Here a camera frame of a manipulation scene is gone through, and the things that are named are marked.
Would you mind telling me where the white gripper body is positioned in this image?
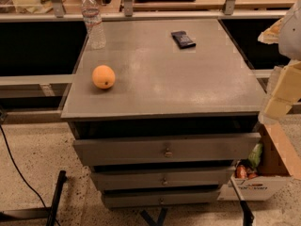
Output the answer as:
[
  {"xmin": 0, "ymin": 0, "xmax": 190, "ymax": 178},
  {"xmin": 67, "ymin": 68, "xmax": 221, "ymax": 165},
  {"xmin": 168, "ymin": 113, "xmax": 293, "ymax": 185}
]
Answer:
[{"xmin": 278, "ymin": 0, "xmax": 301, "ymax": 60}]

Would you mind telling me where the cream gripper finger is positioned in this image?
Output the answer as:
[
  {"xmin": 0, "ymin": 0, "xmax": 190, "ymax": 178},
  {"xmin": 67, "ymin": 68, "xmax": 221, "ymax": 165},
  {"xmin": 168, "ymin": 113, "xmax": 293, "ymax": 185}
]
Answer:
[
  {"xmin": 259, "ymin": 60, "xmax": 301, "ymax": 123},
  {"xmin": 258, "ymin": 19, "xmax": 283, "ymax": 44}
]

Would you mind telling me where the orange fruit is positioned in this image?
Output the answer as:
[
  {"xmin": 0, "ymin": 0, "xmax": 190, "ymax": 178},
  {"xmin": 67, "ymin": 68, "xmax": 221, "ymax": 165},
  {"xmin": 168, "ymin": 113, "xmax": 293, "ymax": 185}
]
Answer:
[{"xmin": 92, "ymin": 65, "xmax": 116, "ymax": 89}]

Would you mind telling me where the cardboard box of groceries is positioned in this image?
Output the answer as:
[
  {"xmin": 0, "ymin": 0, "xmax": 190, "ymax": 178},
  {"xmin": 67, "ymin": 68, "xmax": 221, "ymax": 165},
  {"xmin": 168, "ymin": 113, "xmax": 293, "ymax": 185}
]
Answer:
[{"xmin": 217, "ymin": 122, "xmax": 301, "ymax": 202}]

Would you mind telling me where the green packet in box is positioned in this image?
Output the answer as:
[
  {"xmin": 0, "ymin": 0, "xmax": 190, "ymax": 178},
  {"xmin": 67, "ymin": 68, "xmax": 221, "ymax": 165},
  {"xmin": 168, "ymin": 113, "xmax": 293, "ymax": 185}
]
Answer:
[{"xmin": 247, "ymin": 143, "xmax": 263, "ymax": 169}]

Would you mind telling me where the top grey drawer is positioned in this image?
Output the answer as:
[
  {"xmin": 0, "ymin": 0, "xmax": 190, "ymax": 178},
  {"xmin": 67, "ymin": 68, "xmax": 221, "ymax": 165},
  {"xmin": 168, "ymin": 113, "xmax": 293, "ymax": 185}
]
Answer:
[{"xmin": 73, "ymin": 133, "xmax": 261, "ymax": 166}]

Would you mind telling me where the grey drawer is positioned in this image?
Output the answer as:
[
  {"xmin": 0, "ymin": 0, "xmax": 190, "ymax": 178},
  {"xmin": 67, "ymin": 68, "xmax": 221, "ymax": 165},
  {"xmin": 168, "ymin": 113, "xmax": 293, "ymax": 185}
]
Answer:
[
  {"xmin": 73, "ymin": 133, "xmax": 261, "ymax": 166},
  {"xmin": 102, "ymin": 189, "xmax": 219, "ymax": 208},
  {"xmin": 91, "ymin": 167, "xmax": 234, "ymax": 191}
]

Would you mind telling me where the grey drawer cabinet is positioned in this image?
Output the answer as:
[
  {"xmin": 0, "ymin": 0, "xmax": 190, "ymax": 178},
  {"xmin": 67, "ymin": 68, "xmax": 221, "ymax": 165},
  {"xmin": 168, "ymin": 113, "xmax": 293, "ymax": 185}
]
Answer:
[{"xmin": 62, "ymin": 19, "xmax": 264, "ymax": 195}]

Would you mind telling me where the black right stand leg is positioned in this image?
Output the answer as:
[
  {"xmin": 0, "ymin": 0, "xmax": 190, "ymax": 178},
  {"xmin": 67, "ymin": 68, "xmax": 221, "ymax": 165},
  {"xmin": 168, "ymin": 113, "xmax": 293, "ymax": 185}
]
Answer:
[{"xmin": 230, "ymin": 178, "xmax": 255, "ymax": 226}]

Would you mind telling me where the black stand leg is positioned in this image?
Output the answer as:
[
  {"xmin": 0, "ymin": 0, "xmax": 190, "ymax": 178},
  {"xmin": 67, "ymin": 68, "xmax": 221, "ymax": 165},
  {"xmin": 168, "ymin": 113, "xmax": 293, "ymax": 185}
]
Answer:
[
  {"xmin": 230, "ymin": 178, "xmax": 255, "ymax": 226},
  {"xmin": 46, "ymin": 170, "xmax": 67, "ymax": 226}
]

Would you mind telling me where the middle grey drawer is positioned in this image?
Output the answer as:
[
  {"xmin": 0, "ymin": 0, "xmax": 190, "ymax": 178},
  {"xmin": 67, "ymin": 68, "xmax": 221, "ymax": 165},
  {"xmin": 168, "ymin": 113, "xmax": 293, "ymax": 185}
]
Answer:
[{"xmin": 91, "ymin": 167, "xmax": 234, "ymax": 191}]

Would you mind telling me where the clear plastic water bottle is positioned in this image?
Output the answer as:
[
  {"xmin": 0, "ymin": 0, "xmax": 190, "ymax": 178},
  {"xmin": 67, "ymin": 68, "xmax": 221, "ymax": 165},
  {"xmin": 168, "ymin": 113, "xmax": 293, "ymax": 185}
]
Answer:
[{"xmin": 81, "ymin": 0, "xmax": 106, "ymax": 50}]

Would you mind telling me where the bottom grey drawer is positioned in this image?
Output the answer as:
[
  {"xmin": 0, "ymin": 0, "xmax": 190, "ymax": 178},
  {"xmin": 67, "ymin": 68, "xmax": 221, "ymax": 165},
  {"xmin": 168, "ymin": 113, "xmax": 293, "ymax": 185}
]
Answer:
[{"xmin": 102, "ymin": 189, "xmax": 219, "ymax": 208}]

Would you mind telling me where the black left stand leg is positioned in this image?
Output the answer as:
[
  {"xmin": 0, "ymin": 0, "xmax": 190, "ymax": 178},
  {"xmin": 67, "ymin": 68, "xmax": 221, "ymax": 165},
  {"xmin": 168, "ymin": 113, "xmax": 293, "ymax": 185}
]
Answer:
[{"xmin": 46, "ymin": 170, "xmax": 67, "ymax": 226}]

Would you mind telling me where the metal rail frame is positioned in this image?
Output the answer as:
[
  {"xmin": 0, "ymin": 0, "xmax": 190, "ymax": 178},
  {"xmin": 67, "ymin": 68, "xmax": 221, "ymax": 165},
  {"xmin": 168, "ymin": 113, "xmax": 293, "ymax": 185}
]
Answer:
[{"xmin": 0, "ymin": 0, "xmax": 297, "ymax": 22}]

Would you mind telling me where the black floor cable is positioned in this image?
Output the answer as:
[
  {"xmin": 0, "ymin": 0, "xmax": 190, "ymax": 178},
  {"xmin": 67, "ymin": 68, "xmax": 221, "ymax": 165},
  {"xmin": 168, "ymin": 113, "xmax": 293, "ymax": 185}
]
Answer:
[{"xmin": 0, "ymin": 124, "xmax": 62, "ymax": 226}]

